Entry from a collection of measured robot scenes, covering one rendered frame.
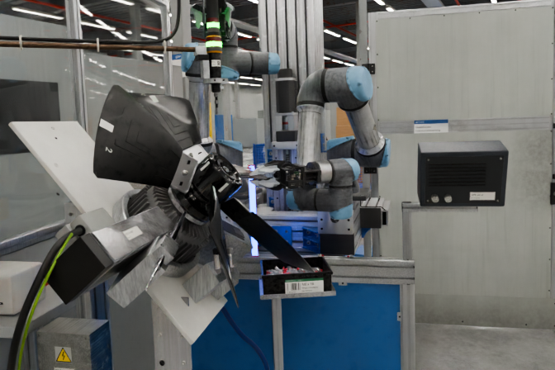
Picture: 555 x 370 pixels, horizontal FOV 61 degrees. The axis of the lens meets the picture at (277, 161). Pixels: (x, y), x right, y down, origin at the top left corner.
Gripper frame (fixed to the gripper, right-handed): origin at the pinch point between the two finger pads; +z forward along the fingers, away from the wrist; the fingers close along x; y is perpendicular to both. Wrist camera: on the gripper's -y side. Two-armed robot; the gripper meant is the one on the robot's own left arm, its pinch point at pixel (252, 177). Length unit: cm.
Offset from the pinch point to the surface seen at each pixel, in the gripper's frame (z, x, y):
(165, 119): 24.0, -17.8, -5.6
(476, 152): -65, -7, 24
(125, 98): 37.7, -25.0, 18.0
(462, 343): -156, 126, -54
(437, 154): -56, -6, 18
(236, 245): 7.0, 18.9, 4.6
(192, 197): 22.1, 0.5, 13.8
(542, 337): -202, 124, -36
